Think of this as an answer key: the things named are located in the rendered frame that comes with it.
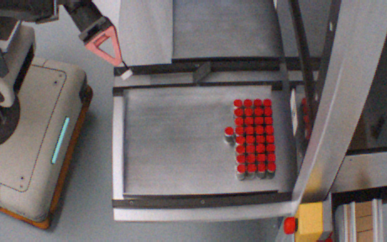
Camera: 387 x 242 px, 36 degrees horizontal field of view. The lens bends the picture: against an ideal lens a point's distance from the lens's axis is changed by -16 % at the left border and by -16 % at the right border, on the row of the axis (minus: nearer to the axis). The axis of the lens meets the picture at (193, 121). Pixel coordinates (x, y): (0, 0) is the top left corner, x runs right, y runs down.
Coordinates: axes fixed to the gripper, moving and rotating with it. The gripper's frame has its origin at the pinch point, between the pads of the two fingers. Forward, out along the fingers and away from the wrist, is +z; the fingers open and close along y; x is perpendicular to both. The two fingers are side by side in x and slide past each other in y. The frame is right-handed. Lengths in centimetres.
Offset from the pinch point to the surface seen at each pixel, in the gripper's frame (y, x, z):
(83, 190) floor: -110, -48, 27
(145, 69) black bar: -31.6, 1.9, 4.9
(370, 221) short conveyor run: -3, 25, 62
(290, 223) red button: 3.5, 8.8, 46.2
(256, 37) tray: -37.6, 28.6, 14.3
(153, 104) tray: -28.3, -1.3, 12.6
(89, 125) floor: -125, -33, 9
